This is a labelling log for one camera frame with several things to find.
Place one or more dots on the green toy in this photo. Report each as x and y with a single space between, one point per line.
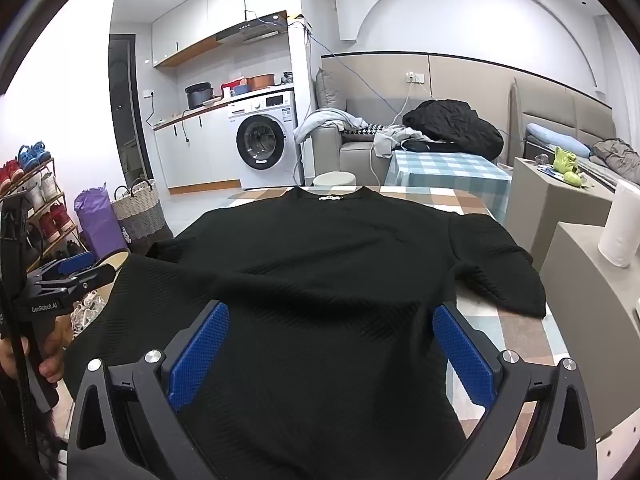
565 160

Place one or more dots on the white sneaker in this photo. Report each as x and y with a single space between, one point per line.
87 311

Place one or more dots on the teal checked cloth table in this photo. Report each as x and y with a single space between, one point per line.
445 170

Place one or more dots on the white washing machine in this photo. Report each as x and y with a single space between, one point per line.
260 140

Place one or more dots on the beige waste bin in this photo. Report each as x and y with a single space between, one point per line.
117 259

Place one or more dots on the paper towel roll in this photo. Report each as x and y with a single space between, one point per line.
617 230

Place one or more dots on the beige padded headboard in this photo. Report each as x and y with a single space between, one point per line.
550 105

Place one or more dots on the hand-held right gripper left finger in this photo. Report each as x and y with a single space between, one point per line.
197 355

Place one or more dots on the houndstooth pillow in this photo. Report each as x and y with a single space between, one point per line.
361 131

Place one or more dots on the red box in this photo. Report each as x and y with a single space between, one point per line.
232 87

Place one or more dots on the black cooking pot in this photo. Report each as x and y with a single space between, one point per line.
199 96

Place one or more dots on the white wall socket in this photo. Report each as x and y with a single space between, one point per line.
414 77

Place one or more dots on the white round stool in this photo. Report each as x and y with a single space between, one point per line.
334 179

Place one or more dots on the light blue clothes heap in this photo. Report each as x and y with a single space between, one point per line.
320 122

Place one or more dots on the grey side cabinet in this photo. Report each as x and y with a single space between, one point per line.
575 310
540 210

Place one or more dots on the black puffy jacket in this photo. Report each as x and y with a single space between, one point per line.
450 125

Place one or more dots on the wooden shoe rack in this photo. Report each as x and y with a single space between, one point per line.
37 169

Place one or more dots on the grey quilt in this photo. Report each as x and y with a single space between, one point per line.
620 157

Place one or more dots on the grey white garment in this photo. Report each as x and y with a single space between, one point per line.
395 137

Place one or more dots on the grey sofa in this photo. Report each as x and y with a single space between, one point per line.
327 152

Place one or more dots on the purple bag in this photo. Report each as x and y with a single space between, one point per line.
97 220

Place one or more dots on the white upper cabinets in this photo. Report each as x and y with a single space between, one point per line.
200 20

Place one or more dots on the checked table blanket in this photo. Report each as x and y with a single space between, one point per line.
510 335

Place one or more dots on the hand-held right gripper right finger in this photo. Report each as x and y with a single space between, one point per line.
465 355

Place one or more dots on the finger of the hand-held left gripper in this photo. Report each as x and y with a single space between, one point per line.
95 277
70 263

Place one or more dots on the woven laundry basket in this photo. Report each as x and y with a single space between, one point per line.
140 215

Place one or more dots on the white cabinets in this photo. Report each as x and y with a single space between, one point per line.
200 150
200 20

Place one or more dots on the range hood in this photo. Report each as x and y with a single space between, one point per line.
250 32

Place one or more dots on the person's left hand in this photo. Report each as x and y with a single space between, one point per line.
54 365

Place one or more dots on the dark door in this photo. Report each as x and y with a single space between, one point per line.
125 110

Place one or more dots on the blue pillow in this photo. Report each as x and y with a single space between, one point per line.
555 137

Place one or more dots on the white lower cabinets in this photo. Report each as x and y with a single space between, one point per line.
200 150

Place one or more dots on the orange basin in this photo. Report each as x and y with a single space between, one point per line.
261 80

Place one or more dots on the black knit sweater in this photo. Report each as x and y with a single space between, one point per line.
320 270

